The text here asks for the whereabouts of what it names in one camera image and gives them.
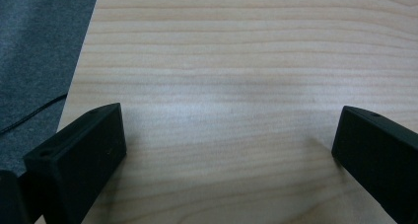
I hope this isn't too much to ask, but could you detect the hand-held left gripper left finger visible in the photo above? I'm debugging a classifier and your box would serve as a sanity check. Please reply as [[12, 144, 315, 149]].
[[23, 102, 128, 224]]

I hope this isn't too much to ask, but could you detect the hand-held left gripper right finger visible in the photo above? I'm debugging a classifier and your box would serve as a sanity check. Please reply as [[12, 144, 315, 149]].
[[330, 105, 418, 224]]

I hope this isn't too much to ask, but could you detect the black cable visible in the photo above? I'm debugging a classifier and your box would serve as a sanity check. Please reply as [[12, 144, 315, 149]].
[[0, 93, 69, 135]]

